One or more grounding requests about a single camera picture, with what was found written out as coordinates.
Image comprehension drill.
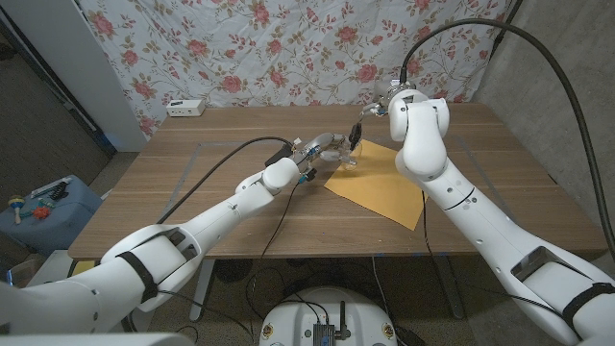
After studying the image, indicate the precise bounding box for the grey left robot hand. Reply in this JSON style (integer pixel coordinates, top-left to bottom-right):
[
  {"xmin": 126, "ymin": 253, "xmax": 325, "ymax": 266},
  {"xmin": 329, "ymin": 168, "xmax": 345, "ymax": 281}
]
[{"xmin": 293, "ymin": 132, "xmax": 359, "ymax": 185}]

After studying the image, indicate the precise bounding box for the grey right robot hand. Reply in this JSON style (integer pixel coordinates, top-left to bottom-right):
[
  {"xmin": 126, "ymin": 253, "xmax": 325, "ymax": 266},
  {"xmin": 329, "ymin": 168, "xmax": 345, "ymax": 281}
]
[{"xmin": 359, "ymin": 80, "xmax": 414, "ymax": 116}]

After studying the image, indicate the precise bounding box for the clear plastic dispenser bottle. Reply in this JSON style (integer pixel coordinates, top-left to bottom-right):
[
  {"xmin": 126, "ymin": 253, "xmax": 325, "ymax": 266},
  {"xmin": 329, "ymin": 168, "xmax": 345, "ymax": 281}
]
[{"xmin": 338, "ymin": 141, "xmax": 364, "ymax": 172}]

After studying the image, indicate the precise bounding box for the yellow paper envelope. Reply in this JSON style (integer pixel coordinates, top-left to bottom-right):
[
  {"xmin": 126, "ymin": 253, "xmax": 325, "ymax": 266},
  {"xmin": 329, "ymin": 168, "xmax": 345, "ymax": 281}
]
[{"xmin": 324, "ymin": 138, "xmax": 429, "ymax": 232}]

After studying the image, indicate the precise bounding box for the small black wallet case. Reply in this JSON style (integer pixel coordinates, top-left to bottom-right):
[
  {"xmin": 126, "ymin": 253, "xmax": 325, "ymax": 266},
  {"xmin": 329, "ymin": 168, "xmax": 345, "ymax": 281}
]
[{"xmin": 264, "ymin": 143, "xmax": 295, "ymax": 168}]

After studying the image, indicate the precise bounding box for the floral rose backdrop cloth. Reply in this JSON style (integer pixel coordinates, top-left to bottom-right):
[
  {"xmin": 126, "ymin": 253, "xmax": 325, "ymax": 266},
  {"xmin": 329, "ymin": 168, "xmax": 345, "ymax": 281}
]
[{"xmin": 79, "ymin": 0, "xmax": 513, "ymax": 140}]

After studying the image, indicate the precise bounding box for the black backdrop pole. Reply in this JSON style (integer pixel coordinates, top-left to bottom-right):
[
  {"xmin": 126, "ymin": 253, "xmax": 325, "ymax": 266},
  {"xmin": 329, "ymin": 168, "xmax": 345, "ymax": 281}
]
[{"xmin": 489, "ymin": 0, "xmax": 525, "ymax": 47}]

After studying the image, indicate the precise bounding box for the white power strip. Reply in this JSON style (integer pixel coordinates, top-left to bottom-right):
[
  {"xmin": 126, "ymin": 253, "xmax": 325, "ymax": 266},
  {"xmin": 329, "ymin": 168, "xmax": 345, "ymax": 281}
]
[{"xmin": 165, "ymin": 99, "xmax": 207, "ymax": 118}]

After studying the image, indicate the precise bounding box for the black round floor disc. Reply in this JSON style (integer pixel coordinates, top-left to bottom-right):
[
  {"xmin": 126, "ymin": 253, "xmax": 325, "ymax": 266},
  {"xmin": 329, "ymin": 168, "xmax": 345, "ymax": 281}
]
[{"xmin": 214, "ymin": 259, "xmax": 254, "ymax": 284}]

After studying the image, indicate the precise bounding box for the white robot torso base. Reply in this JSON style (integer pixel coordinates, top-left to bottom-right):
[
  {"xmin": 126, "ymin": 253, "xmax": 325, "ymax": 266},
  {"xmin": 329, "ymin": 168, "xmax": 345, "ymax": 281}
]
[{"xmin": 258, "ymin": 286, "xmax": 399, "ymax": 346}]

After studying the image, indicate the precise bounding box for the white table leg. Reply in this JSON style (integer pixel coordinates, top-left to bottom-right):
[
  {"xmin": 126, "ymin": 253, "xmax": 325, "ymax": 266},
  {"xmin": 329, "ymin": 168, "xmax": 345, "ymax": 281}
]
[{"xmin": 188, "ymin": 259, "xmax": 216, "ymax": 322}]

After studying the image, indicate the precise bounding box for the grey table leg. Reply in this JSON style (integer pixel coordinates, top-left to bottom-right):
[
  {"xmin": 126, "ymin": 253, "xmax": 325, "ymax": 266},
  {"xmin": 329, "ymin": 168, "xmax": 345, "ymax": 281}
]
[{"xmin": 431, "ymin": 254, "xmax": 466, "ymax": 321}]

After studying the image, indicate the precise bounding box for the white cabinet panel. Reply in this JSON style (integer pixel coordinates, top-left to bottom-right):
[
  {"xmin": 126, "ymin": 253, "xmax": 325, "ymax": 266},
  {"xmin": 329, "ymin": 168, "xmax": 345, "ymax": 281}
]
[{"xmin": 0, "ymin": 0, "xmax": 148, "ymax": 154}]

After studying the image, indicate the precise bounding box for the blue storage box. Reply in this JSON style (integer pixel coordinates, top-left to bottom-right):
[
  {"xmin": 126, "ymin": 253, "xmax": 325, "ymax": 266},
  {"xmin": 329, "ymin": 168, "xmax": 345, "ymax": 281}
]
[{"xmin": 0, "ymin": 174, "xmax": 103, "ymax": 259}]

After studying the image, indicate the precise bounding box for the white flat tool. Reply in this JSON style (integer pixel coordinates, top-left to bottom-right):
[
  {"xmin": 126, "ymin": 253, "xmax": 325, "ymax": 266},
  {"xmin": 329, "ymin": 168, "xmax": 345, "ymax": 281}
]
[{"xmin": 30, "ymin": 176, "xmax": 73, "ymax": 199}]

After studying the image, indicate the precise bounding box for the white robot torso rim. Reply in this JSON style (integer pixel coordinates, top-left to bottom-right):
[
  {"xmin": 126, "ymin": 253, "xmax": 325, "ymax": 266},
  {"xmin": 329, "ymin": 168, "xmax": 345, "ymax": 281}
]
[{"xmin": 0, "ymin": 331, "xmax": 196, "ymax": 346}]

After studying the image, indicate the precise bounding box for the yellow and blue maraca toy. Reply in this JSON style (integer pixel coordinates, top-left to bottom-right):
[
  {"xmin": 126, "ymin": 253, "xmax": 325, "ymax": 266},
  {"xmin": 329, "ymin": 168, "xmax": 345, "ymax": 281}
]
[{"xmin": 8, "ymin": 194, "xmax": 26, "ymax": 226}]

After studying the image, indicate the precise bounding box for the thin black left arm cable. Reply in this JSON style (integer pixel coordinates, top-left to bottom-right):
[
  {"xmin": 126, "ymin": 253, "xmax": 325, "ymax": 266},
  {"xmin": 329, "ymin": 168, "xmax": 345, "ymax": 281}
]
[{"xmin": 243, "ymin": 175, "xmax": 314, "ymax": 338}]

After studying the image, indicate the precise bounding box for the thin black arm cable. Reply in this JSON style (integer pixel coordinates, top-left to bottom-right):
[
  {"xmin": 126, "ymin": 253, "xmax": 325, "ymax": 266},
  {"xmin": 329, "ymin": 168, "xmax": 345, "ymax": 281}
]
[
  {"xmin": 243, "ymin": 175, "xmax": 314, "ymax": 338},
  {"xmin": 421, "ymin": 190, "xmax": 564, "ymax": 319}
]

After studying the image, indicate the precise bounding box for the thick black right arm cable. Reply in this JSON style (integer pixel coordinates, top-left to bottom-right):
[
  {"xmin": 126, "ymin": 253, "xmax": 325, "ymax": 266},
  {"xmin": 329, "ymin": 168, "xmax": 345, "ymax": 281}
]
[{"xmin": 399, "ymin": 17, "xmax": 615, "ymax": 261}]

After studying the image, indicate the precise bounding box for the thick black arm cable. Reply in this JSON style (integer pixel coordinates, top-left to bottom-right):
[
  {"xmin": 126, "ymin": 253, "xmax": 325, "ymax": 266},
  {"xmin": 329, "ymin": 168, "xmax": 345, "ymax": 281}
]
[
  {"xmin": 156, "ymin": 136, "xmax": 295, "ymax": 226},
  {"xmin": 399, "ymin": 17, "xmax": 615, "ymax": 261}
]

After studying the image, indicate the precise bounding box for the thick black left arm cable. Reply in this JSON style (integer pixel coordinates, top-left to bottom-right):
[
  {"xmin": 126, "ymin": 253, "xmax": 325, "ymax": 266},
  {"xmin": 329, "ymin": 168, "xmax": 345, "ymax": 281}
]
[{"xmin": 156, "ymin": 136, "xmax": 295, "ymax": 226}]

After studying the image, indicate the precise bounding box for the black floor cable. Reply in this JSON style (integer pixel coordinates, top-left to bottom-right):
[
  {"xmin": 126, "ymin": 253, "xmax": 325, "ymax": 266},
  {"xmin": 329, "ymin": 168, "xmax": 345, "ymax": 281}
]
[{"xmin": 243, "ymin": 264, "xmax": 347, "ymax": 321}]

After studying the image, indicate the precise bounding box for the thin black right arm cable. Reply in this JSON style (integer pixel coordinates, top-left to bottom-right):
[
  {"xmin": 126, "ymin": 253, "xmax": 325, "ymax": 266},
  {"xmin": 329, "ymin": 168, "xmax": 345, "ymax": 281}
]
[{"xmin": 421, "ymin": 190, "xmax": 564, "ymax": 319}]

